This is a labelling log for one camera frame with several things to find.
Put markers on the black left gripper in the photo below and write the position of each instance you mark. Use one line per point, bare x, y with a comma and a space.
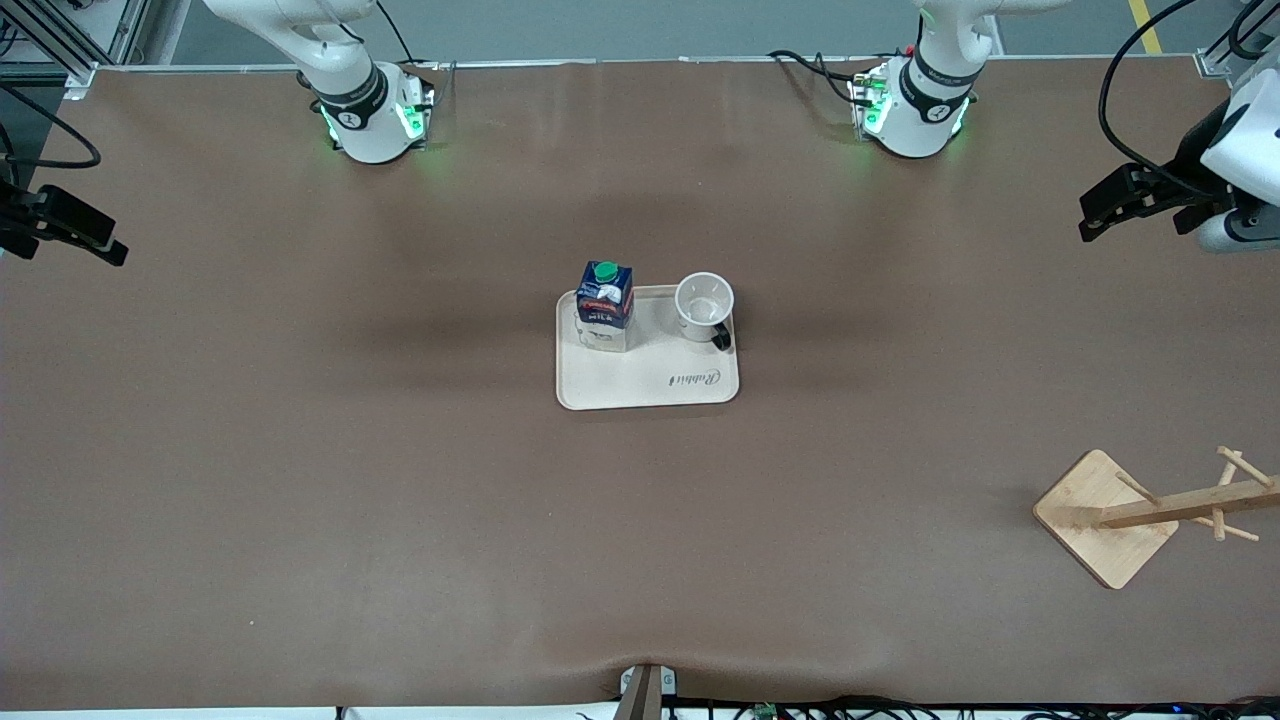
1193, 152

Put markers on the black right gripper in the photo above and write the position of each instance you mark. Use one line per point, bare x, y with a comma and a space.
12, 214

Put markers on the blue milk carton green cap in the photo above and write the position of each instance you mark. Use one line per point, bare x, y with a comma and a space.
605, 305

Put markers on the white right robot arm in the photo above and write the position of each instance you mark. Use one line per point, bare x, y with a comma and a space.
365, 130

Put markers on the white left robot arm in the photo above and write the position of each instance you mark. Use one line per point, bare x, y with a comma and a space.
915, 125

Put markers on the cream plastic tray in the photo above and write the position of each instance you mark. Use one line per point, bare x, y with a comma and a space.
660, 375

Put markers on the wooden mug stand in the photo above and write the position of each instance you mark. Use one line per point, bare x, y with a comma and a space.
1100, 520

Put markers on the brown table cover mat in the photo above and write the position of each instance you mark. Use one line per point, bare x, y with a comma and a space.
640, 550

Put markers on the aluminium frame profile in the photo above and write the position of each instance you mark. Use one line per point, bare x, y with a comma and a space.
70, 40
1235, 40

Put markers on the metal table edge bracket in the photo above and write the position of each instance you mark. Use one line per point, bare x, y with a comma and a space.
648, 685

